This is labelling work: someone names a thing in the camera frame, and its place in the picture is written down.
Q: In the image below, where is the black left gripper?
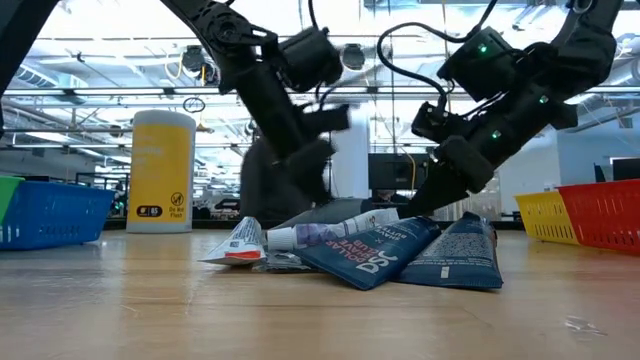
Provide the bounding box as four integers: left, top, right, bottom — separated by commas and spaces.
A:
233, 58, 337, 221

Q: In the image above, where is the person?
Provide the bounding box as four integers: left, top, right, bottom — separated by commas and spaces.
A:
370, 188, 410, 205

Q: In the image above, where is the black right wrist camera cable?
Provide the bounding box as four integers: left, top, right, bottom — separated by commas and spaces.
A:
375, 0, 501, 114

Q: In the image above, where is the yellow plastic basket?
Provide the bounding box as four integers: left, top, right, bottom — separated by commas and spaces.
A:
514, 190, 581, 246

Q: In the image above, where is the white travel toothpaste tube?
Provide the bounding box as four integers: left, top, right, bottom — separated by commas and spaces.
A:
266, 207, 401, 252
198, 215, 267, 267

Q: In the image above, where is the black aluminium table frame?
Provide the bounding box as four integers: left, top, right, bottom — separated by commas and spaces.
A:
102, 218, 524, 232

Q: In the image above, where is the yellow wipes canister white lid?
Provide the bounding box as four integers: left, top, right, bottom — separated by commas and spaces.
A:
125, 109, 197, 235

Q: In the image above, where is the red plastic basket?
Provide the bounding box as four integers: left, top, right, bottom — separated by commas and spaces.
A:
556, 178, 640, 257

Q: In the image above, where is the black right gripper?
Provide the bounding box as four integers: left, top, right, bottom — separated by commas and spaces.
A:
398, 83, 580, 220

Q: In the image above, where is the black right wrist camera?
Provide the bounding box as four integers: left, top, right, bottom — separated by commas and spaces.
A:
411, 101, 452, 145

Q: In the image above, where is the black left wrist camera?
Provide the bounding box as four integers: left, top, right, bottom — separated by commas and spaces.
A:
298, 103, 352, 135

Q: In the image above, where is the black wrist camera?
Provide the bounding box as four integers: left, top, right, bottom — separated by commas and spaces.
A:
298, 103, 352, 135
411, 101, 452, 145

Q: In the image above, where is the green plastic basket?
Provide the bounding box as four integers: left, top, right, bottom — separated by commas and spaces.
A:
0, 175, 25, 226

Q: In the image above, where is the blue plastic basket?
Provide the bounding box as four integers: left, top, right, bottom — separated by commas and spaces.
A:
0, 180, 116, 252

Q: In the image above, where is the black computer monitor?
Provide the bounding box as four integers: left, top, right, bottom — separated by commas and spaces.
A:
368, 152, 432, 191
612, 157, 640, 182

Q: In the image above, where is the navy blue shave tube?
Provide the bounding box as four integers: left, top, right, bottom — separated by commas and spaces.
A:
291, 215, 443, 292
396, 210, 505, 291

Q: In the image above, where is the black comb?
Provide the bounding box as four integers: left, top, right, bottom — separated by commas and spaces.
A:
251, 249, 321, 274

